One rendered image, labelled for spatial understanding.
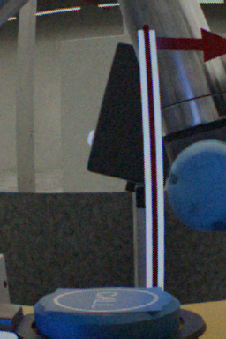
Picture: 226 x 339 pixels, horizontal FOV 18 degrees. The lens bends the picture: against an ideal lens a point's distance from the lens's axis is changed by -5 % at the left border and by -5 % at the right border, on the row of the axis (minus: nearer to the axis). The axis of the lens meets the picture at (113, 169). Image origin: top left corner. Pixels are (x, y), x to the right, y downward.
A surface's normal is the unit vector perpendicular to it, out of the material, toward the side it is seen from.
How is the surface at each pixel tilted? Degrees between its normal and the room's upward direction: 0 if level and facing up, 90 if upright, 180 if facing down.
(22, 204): 90
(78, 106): 90
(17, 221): 90
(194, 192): 90
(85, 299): 0
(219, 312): 0
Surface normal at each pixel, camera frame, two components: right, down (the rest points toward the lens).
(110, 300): -0.04, -1.00
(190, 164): -0.29, 0.07
